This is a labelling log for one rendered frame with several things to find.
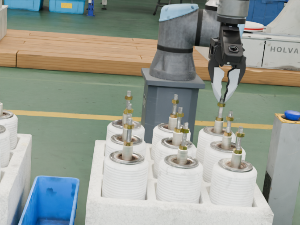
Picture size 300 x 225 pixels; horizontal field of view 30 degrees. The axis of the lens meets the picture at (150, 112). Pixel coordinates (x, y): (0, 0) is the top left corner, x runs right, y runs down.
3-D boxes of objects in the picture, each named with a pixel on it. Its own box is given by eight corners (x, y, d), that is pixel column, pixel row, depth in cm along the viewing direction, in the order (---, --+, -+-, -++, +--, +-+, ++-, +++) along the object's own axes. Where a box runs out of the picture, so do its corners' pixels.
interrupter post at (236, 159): (233, 164, 123) (235, 150, 122) (243, 167, 122) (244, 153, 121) (227, 166, 121) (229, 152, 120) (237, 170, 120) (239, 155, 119)
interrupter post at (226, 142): (227, 146, 134) (229, 133, 133) (232, 150, 132) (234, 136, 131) (218, 147, 133) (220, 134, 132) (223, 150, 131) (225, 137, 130)
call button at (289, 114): (281, 117, 141) (282, 109, 141) (297, 118, 142) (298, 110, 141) (285, 121, 137) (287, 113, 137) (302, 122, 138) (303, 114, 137)
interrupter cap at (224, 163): (229, 158, 127) (230, 155, 126) (259, 168, 122) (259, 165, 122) (211, 165, 121) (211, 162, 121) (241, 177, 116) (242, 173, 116)
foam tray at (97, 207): (91, 200, 156) (95, 139, 151) (229, 209, 159) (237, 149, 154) (81, 279, 119) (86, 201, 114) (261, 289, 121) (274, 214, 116)
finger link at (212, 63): (223, 82, 141) (229, 49, 139) (224, 84, 139) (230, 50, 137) (205, 81, 141) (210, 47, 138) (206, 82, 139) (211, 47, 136)
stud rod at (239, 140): (236, 158, 122) (240, 125, 120) (239, 160, 121) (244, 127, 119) (233, 159, 121) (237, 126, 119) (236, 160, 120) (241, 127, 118)
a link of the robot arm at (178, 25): (157, 40, 185) (161, -1, 182) (198, 44, 185) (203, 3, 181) (155, 46, 174) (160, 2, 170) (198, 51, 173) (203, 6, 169)
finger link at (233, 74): (231, 97, 147) (234, 63, 144) (236, 103, 141) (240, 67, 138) (219, 97, 146) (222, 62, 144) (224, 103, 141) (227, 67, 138)
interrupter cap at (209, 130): (204, 136, 140) (204, 133, 140) (201, 127, 148) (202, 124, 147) (234, 139, 141) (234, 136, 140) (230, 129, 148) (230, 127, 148)
